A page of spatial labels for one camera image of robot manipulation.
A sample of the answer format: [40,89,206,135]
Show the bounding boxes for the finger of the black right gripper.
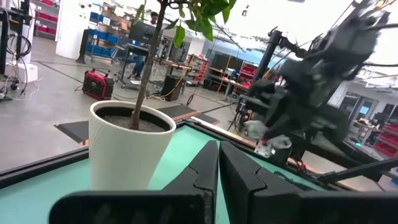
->
[264,123,315,149]
[238,92,281,126]

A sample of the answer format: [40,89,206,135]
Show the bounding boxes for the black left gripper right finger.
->
[219,141,398,224]

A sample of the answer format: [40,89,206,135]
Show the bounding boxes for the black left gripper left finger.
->
[49,139,219,224]

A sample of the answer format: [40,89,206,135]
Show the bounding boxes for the white ribbed plant pot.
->
[88,100,177,191]

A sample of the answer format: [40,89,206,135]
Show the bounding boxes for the black floor bin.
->
[160,75,185,102]

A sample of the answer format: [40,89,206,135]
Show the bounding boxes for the stacked red storage bins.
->
[372,122,398,159]

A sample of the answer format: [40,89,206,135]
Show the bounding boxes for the green leafy potted tree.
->
[129,0,238,131]

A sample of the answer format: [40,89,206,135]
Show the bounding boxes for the person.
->
[127,11,159,80]

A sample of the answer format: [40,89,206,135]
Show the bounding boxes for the black computer monitor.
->
[128,21,157,45]

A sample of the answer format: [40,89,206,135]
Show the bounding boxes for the red portable generator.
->
[81,68,115,101]

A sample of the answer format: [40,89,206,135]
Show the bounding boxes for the green table mat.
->
[0,124,327,224]

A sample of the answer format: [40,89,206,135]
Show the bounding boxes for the blue bin shelf rack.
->
[84,2,133,59]

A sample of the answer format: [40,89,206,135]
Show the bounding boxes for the red bin shelf rack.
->
[33,0,60,40]

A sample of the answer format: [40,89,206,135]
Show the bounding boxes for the silver metal bracket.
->
[254,139,277,159]

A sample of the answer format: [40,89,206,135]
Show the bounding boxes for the black upright frame post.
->
[252,29,283,85]

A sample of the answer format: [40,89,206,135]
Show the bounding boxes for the black stand with cables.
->
[0,0,40,102]

